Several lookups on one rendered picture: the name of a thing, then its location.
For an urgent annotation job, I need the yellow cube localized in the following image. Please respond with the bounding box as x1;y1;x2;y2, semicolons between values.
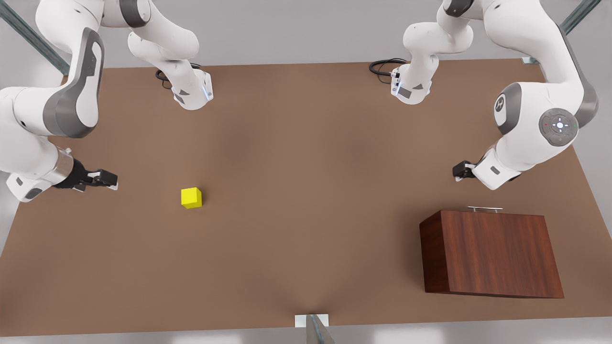
181;187;203;210

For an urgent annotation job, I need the dark wooden cabinet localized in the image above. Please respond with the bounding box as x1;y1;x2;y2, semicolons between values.
419;209;565;300

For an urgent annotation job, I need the black cable loop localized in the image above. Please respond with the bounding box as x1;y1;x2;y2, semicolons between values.
369;58;408;86
155;63;202;90

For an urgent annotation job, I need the silver frame post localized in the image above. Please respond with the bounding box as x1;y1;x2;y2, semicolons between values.
295;313;336;344
521;0;603;65
0;2;71;76

